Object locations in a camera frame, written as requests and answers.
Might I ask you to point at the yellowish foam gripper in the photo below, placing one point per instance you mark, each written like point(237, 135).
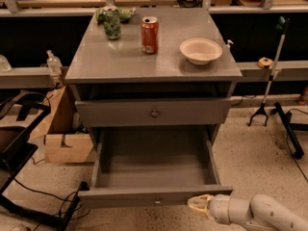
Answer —
point(218, 205)

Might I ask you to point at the grey drawer cabinet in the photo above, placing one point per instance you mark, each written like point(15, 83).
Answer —
point(105, 69)

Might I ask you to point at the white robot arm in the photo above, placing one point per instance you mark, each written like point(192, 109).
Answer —
point(260, 213)

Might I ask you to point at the brown cardboard box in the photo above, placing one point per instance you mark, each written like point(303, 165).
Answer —
point(61, 141)

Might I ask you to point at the grey drawer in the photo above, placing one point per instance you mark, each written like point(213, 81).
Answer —
point(152, 166)
point(151, 112)

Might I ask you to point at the white paper bowl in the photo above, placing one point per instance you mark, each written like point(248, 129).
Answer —
point(200, 51)

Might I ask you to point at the clear sanitizer bottle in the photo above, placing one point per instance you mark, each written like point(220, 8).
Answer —
point(54, 63)

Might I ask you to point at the small white pump bottle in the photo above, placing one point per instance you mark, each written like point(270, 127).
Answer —
point(229, 44)

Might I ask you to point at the black metal stand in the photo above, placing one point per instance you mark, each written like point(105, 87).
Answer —
point(16, 151)

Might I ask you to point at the reacher grabber tool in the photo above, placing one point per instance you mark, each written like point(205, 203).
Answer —
point(282, 26)

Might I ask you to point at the green glass jar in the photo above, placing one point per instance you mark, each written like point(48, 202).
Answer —
point(111, 22)

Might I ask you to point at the grey top drawer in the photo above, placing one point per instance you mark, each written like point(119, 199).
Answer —
point(151, 112)

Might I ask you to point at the orange soda can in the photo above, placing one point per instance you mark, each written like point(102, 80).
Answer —
point(149, 34)

